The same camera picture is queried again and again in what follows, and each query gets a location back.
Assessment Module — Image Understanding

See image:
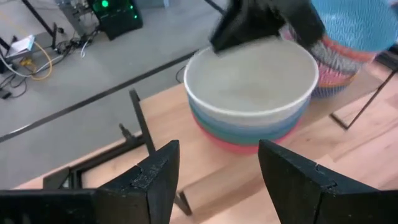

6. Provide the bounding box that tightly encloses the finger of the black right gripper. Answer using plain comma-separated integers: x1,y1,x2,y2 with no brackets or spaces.
279,0,326,51
210,0,287,54

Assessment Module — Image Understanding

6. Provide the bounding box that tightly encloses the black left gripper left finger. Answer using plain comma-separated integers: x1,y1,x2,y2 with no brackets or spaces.
98,139,181,224

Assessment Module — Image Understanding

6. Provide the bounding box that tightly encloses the white paper box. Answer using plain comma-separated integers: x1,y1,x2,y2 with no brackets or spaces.
6,34,37,60

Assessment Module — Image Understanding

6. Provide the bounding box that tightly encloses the plain red bowl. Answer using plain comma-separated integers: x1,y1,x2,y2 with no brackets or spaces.
193,119,302,156

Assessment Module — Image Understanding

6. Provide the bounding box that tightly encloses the long black floor cable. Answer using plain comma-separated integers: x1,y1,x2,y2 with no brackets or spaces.
175,63,189,84

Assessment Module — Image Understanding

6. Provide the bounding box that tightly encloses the black computer with green lights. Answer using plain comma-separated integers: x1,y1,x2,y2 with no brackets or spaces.
86,0,144,41

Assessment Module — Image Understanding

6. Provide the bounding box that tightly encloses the plain blue bowl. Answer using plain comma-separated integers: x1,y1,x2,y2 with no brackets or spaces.
188,99,312,136

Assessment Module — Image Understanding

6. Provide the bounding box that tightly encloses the plain white bowl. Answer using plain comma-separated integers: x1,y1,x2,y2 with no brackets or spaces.
183,37,320,128

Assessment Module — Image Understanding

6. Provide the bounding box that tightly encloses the wooden shelf with black legs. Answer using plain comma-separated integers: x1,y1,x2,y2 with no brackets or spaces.
129,58,398,217

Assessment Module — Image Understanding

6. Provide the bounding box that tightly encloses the black metal stand leg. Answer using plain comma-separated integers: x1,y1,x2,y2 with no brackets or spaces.
20,0,58,50

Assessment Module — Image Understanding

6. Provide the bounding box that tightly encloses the black aluminium table frame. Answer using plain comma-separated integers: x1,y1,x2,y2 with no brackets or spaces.
42,123,147,189

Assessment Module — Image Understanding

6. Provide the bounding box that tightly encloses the teal patterned bowl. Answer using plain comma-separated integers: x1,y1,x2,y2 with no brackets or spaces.
310,0,398,54

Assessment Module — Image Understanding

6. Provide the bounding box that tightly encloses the grey metal stand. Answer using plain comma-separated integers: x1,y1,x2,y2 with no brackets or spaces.
55,0,94,35

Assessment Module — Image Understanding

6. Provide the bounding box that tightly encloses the yellow cable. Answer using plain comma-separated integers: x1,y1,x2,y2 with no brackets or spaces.
20,40,53,82

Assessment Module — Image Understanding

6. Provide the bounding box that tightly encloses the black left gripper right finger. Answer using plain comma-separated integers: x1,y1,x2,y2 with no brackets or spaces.
257,139,377,224

